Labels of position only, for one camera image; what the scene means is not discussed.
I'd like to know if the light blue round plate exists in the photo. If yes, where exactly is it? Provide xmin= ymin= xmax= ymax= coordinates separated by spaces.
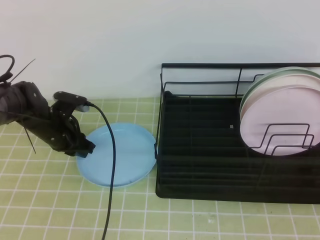
xmin=76 ymin=123 xmax=156 ymax=188

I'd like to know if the cream plate in rack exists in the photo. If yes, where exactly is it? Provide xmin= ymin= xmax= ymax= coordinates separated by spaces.
xmin=240 ymin=73 xmax=320 ymax=119

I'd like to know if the black camera cable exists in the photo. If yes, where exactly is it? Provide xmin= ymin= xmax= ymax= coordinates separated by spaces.
xmin=84 ymin=100 xmax=117 ymax=240

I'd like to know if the green plate in rack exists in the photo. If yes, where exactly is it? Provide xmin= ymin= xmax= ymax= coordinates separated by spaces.
xmin=239 ymin=66 xmax=320 ymax=112

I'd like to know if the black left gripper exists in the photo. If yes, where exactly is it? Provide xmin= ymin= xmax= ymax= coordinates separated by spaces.
xmin=21 ymin=100 xmax=96 ymax=158

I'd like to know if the black wire dish rack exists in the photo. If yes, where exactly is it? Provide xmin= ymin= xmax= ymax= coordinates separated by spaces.
xmin=154 ymin=62 xmax=320 ymax=204

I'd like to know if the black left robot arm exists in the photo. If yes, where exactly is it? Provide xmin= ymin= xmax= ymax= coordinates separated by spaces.
xmin=0 ymin=81 xmax=95 ymax=158

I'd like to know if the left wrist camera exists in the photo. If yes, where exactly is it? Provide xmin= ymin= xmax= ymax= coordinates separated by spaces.
xmin=53 ymin=91 xmax=90 ymax=113

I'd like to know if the pink plate in rack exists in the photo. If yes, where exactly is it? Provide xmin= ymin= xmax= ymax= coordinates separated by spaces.
xmin=240 ymin=86 xmax=320 ymax=156

